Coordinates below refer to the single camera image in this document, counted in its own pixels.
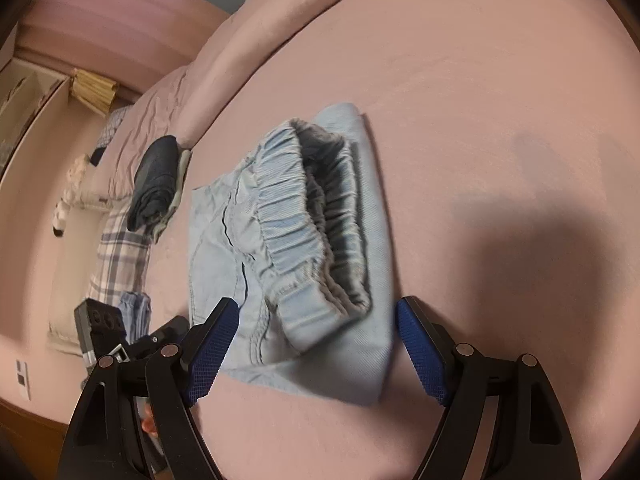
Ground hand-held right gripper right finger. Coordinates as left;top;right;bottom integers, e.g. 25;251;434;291
395;296;583;480

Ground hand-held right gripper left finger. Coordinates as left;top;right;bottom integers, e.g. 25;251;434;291
56;297;241;480

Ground light blue denim pants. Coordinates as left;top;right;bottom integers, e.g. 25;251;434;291
189;102;398;407

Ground plaid pants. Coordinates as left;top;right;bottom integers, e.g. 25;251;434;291
86;200;153;311

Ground blue denim garment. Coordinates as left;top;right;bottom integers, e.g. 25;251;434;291
118;290;152;343

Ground white cloth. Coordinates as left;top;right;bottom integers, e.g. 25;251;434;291
51;154;92;237

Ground light green folded cloth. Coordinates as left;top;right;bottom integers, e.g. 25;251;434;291
150;147;193;245

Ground dark grey folded clothing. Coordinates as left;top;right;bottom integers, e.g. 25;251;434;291
126;135;182;233

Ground blue checked cloth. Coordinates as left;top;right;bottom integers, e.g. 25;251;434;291
91;106;132;166

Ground pink duvet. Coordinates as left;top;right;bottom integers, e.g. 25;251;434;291
107;0;416;206

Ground woven straw bundle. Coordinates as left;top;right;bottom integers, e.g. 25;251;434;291
69;67;121;115

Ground white shelf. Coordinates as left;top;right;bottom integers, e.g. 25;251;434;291
0;55;71;181

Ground pink bed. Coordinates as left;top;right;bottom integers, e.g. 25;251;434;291
47;0;640;480

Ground pink curtain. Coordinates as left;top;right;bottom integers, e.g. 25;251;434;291
17;0;231;93

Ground white wall outlet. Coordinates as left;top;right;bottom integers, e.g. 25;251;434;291
15;357;32;401

